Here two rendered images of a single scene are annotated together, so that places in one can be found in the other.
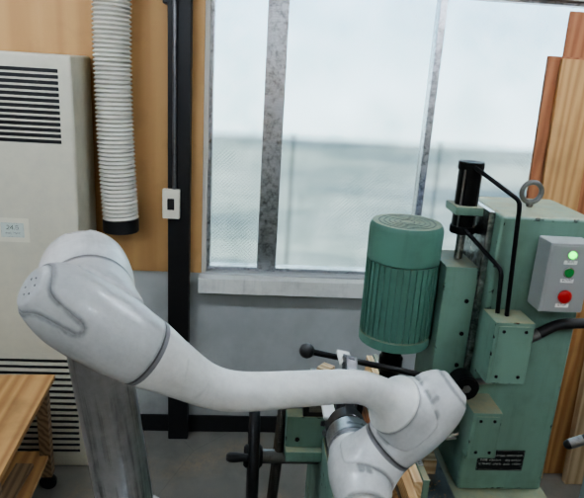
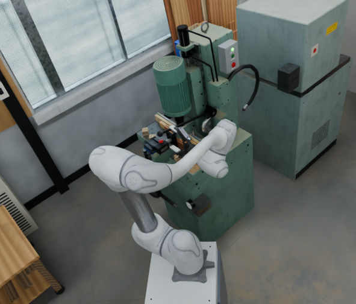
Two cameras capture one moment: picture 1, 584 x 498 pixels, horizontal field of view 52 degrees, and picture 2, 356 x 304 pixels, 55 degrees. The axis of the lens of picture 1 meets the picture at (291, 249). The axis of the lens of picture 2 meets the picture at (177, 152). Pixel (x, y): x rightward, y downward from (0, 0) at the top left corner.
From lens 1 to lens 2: 0.80 m
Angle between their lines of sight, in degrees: 34
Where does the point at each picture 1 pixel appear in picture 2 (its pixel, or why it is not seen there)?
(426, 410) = (229, 135)
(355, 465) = (214, 163)
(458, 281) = (195, 76)
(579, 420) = not seen: hidden behind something
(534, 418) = (232, 107)
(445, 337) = (197, 98)
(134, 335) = (165, 173)
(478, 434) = not seen: hidden behind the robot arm
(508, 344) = (223, 91)
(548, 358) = (231, 85)
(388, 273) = (172, 87)
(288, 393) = (197, 157)
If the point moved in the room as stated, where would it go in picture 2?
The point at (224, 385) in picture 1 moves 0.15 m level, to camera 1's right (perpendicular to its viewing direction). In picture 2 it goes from (183, 168) to (211, 150)
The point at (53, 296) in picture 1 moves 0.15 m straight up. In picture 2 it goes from (145, 180) to (134, 148)
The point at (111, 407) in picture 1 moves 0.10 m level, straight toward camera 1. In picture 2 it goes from (141, 197) to (158, 206)
